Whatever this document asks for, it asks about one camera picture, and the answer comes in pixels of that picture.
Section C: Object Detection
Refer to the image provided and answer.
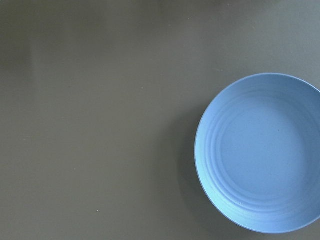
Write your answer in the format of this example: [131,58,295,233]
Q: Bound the blue plate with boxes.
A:
[194,73,320,234]

